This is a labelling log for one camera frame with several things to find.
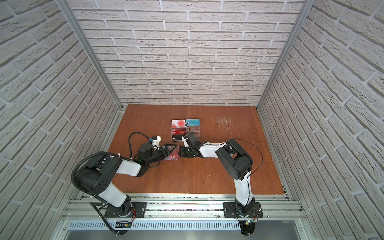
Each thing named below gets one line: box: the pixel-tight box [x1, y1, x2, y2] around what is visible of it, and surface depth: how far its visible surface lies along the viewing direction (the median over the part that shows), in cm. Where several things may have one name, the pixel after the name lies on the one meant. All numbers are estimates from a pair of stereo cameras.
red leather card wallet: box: [169, 146, 181, 160], surface depth 93 cm
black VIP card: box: [172, 134, 184, 142], surface depth 100 cm
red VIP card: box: [172, 129, 185, 135], surface depth 100 cm
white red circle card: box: [171, 119, 186, 128], surface depth 100 cm
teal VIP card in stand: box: [186, 118, 200, 127], surface depth 100 cm
